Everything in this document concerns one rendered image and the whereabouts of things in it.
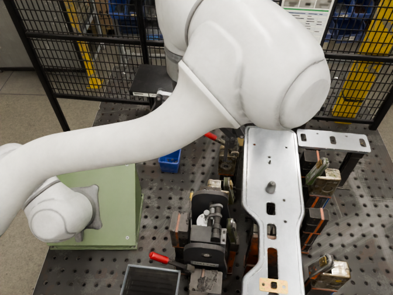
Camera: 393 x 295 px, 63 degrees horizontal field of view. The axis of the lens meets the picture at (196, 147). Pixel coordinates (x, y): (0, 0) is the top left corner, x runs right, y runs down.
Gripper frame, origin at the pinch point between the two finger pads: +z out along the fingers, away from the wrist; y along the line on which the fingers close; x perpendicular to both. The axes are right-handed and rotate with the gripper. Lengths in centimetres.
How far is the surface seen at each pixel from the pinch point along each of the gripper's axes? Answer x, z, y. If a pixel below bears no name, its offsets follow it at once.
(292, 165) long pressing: 35, 46, 34
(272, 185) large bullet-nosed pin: 22, 42, 25
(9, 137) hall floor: 116, 146, -174
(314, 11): 90, 11, 39
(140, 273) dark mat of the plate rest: -17.5, 30.1, -11.9
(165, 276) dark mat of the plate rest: -17.4, 30.1, -5.4
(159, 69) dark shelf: 86, 43, -29
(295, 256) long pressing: -1, 46, 32
